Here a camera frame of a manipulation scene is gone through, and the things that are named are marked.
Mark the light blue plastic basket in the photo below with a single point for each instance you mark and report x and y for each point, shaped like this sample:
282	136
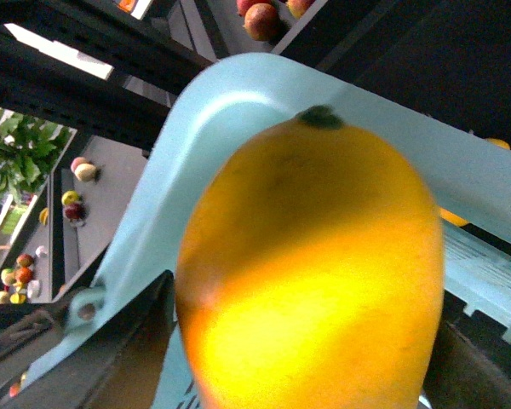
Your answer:
241	96

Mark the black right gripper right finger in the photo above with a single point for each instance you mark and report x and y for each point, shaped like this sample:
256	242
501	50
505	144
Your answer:
461	376

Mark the yellow mango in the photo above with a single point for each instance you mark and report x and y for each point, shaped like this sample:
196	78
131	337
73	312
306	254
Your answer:
311	273

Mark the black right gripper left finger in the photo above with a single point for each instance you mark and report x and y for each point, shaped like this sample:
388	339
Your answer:
94	348

